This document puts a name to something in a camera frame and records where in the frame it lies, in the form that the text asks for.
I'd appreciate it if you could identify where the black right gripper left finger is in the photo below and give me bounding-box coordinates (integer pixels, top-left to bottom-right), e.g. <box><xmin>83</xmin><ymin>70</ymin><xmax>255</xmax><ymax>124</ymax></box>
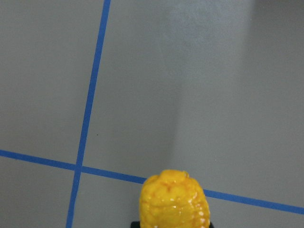
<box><xmin>130</xmin><ymin>221</ymin><xmax>141</xmax><ymax>228</ymax></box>

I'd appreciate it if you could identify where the yellow corn cob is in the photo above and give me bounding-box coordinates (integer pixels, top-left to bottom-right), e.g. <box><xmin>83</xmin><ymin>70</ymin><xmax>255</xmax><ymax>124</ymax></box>
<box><xmin>139</xmin><ymin>170</ymin><xmax>211</xmax><ymax>228</ymax></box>

